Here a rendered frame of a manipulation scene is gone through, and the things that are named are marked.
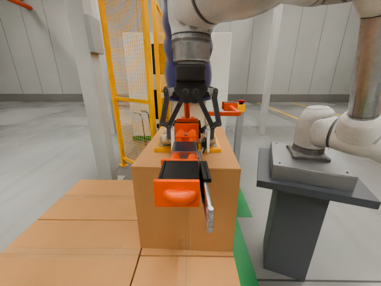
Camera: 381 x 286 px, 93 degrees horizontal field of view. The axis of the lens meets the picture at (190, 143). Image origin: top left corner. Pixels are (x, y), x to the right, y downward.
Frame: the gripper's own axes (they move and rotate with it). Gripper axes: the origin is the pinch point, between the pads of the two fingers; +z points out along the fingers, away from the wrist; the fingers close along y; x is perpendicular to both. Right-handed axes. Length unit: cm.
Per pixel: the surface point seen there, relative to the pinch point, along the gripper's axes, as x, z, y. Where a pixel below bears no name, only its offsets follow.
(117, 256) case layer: -8, 53, 30
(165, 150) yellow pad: -24.2, 12.0, 10.6
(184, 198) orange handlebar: 24.7, 0.1, 0.8
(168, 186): 23.1, -1.0, 3.4
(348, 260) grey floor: -48, 107, -115
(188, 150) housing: 8.2, -1.2, 0.5
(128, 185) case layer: -60, 53, 42
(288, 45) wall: -954, -168, -479
